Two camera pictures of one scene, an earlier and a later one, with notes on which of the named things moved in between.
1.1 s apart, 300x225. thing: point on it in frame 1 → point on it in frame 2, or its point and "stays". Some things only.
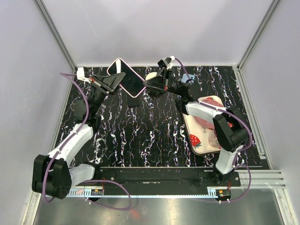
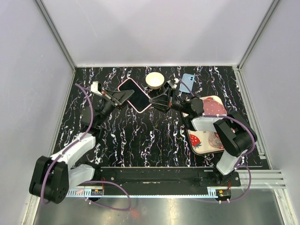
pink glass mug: (213, 140) stays
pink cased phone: (132, 84) → (139, 100)
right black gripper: (156, 84) → (164, 101)
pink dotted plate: (213, 100) stays
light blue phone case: (186, 77) stays
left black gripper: (112, 82) → (118, 97)
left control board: (96, 191) stays
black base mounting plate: (168, 176) stays
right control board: (226, 193) stays
